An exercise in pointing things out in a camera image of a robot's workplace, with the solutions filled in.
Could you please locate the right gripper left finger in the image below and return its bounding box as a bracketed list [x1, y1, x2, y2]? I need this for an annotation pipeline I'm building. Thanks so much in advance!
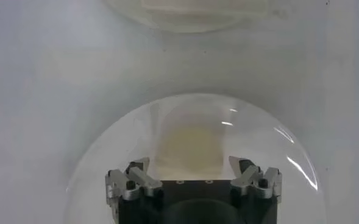
[105, 156, 164, 205]

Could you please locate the white round plate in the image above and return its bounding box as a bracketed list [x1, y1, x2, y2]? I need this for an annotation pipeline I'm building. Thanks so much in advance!
[63, 93, 327, 224]

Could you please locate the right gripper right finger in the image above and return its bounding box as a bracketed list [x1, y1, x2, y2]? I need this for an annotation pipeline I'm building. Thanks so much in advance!
[228, 156, 283, 204]

